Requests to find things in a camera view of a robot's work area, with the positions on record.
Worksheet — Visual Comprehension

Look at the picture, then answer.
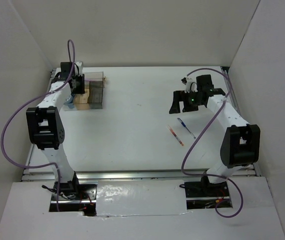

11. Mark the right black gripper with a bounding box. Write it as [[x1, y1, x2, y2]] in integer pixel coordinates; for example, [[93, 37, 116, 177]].
[[169, 89, 204, 114]]

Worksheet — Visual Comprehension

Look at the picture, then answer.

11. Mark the purple cable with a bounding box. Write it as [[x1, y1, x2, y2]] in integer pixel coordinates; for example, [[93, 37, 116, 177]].
[[0, 39, 77, 212], [181, 67, 245, 219]]

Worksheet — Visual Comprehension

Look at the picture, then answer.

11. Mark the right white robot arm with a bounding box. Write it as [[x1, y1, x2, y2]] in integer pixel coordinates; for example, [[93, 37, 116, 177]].
[[169, 74, 261, 196]]

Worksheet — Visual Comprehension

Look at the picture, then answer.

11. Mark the red ballpoint pen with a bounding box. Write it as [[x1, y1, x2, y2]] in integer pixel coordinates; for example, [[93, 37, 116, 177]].
[[167, 125, 184, 146]]

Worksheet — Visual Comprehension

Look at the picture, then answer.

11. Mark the blue patterned tape roll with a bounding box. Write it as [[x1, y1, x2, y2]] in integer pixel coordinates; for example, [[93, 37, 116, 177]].
[[64, 95, 73, 105]]

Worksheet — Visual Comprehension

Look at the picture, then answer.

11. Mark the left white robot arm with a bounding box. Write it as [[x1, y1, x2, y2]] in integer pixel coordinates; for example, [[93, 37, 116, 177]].
[[26, 61, 85, 200]]

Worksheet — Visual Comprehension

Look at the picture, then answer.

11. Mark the blue ballpoint pen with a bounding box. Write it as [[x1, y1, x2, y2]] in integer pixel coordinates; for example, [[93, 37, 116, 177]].
[[177, 117, 196, 139]]

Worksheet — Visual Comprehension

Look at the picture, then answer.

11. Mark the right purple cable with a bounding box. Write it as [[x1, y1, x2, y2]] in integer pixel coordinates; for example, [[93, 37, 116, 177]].
[[181, 67, 245, 219]]

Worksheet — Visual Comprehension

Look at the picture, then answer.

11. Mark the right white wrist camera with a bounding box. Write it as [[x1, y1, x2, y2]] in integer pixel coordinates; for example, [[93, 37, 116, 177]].
[[181, 76, 197, 93]]

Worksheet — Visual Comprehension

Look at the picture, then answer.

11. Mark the aluminium front rail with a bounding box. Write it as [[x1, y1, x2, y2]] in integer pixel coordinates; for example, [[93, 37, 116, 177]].
[[21, 169, 258, 183]]

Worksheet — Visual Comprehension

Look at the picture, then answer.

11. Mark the white foil cover sheet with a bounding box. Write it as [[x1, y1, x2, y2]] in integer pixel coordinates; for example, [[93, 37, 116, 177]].
[[96, 180, 188, 217]]

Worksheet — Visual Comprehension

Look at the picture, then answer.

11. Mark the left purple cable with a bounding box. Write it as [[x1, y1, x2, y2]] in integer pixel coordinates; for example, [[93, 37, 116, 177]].
[[0, 39, 77, 212]]

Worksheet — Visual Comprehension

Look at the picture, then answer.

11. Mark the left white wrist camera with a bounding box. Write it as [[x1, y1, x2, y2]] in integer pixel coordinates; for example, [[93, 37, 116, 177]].
[[74, 61, 83, 76]]

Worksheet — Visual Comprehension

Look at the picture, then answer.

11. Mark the clear compartment organizer box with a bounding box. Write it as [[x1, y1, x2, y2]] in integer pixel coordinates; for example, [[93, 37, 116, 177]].
[[62, 71, 106, 111]]

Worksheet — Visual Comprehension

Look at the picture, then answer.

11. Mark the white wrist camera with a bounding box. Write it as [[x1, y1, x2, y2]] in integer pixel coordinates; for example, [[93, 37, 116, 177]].
[[74, 61, 83, 76], [181, 76, 197, 93]]

